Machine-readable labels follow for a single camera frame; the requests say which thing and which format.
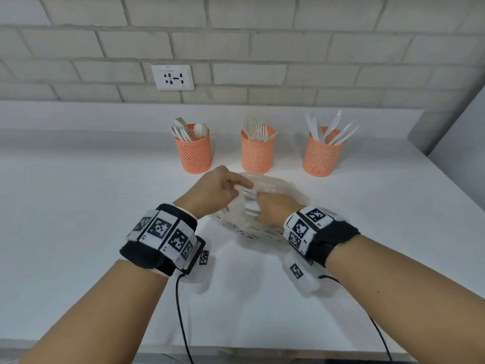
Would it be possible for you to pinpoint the white wall power outlet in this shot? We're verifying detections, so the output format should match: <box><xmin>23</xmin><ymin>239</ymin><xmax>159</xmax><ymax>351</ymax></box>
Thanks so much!
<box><xmin>151</xmin><ymin>64</ymin><xmax>195</xmax><ymax>92</ymax></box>

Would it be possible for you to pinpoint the person's right hand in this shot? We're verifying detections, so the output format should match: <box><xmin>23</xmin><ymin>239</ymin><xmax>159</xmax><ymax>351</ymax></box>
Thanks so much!
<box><xmin>255</xmin><ymin>191</ymin><xmax>304</xmax><ymax>228</ymax></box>

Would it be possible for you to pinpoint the black marker-tagged left wristband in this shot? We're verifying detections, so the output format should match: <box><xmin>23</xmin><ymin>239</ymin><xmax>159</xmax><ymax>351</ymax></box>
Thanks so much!
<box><xmin>120</xmin><ymin>203</ymin><xmax>211</xmax><ymax>278</ymax></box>

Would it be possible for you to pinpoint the person's left forearm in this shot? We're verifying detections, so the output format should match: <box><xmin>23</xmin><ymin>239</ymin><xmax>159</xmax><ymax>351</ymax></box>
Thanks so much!
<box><xmin>19</xmin><ymin>258</ymin><xmax>170</xmax><ymax>364</ymax></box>

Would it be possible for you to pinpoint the person's right forearm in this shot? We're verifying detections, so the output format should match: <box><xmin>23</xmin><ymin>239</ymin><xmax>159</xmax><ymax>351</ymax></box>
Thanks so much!
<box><xmin>326</xmin><ymin>235</ymin><xmax>485</xmax><ymax>364</ymax></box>

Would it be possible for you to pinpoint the person's left hand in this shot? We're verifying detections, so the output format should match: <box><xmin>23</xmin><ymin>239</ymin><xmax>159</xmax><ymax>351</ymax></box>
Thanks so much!
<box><xmin>174</xmin><ymin>165</ymin><xmax>254</xmax><ymax>219</ymax></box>

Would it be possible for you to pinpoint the orange mesh cup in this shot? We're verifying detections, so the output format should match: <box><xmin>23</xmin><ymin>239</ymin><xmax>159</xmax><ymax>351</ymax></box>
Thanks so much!
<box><xmin>241</xmin><ymin>126</ymin><xmax>276</xmax><ymax>174</ymax></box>
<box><xmin>174</xmin><ymin>124</ymin><xmax>212</xmax><ymax>174</ymax></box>
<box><xmin>302</xmin><ymin>127</ymin><xmax>346</xmax><ymax>178</ymax></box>

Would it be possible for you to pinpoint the black cable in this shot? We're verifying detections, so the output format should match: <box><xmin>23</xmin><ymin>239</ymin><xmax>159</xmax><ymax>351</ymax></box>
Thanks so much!
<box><xmin>175</xmin><ymin>274</ymin><xmax>196</xmax><ymax>364</ymax></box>
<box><xmin>318</xmin><ymin>275</ymin><xmax>393</xmax><ymax>362</ymax></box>

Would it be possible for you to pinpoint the black marker-tagged wristband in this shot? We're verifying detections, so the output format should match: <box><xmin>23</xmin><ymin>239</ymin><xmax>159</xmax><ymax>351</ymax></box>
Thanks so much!
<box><xmin>120</xmin><ymin>203</ymin><xmax>211</xmax><ymax>278</ymax></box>
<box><xmin>282</xmin><ymin>206</ymin><xmax>361</xmax><ymax>267</ymax></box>

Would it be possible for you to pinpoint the bunch of white knives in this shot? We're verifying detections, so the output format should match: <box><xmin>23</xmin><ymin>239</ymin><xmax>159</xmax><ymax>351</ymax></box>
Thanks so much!
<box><xmin>305</xmin><ymin>110</ymin><xmax>360</xmax><ymax>146</ymax></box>

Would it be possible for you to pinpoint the clear plastic bag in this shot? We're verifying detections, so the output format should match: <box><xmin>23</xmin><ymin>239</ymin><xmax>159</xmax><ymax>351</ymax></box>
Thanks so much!
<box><xmin>214</xmin><ymin>171</ymin><xmax>316</xmax><ymax>250</ymax></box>

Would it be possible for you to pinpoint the bunch of white spoons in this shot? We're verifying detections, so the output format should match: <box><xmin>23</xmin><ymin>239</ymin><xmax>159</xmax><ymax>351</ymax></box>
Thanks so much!
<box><xmin>170</xmin><ymin>117</ymin><xmax>209</xmax><ymax>142</ymax></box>

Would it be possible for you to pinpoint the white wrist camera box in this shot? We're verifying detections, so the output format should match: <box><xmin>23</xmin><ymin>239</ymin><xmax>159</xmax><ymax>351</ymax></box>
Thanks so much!
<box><xmin>280</xmin><ymin>251</ymin><xmax>323</xmax><ymax>297</ymax></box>

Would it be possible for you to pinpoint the bunch of white forks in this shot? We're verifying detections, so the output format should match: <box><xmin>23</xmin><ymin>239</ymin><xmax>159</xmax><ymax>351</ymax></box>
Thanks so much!
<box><xmin>243</xmin><ymin>117</ymin><xmax>278</xmax><ymax>144</ymax></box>

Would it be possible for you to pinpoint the black marker-tagged right wristband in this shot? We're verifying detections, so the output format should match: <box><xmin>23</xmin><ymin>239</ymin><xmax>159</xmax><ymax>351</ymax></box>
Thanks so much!
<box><xmin>282</xmin><ymin>206</ymin><xmax>361</xmax><ymax>267</ymax></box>

